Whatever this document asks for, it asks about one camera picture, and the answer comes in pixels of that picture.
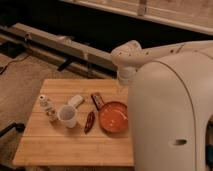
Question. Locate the metal rail beam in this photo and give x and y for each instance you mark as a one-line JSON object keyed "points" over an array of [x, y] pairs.
{"points": [[84, 52]]}

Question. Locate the small white bottle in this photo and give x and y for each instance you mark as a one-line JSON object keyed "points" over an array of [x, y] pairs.
{"points": [[48, 107]]}

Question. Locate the dark red chili pepper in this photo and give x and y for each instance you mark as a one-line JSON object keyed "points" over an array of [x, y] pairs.
{"points": [[89, 122]]}

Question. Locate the white ceramic cup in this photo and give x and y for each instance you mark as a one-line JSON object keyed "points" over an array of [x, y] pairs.
{"points": [[67, 115]]}

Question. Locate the orange bowl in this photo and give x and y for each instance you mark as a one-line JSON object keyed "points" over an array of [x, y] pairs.
{"points": [[113, 117]]}

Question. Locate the blue object right edge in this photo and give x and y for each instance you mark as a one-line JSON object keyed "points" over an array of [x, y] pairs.
{"points": [[209, 155]]}

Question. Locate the black handle left edge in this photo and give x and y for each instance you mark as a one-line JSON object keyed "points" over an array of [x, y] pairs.
{"points": [[19, 127]]}

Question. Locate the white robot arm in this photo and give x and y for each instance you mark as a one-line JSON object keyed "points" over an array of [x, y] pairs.
{"points": [[170, 103]]}

